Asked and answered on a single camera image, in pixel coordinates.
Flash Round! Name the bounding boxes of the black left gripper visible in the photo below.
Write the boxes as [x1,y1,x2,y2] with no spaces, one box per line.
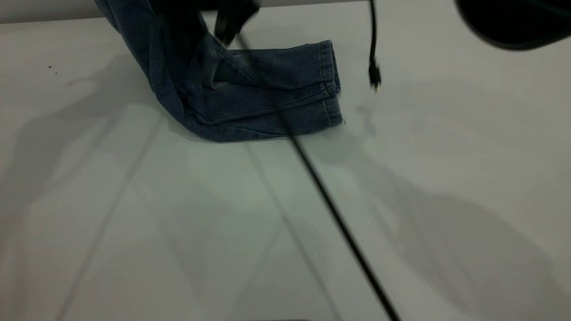
[214,0,261,45]

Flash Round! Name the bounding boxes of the blue denim shorts with print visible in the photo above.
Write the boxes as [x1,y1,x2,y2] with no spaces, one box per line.
[95,0,346,143]

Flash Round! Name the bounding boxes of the black dangling cable with plug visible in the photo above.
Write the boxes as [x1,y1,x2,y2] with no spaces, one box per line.
[367,0,382,93]

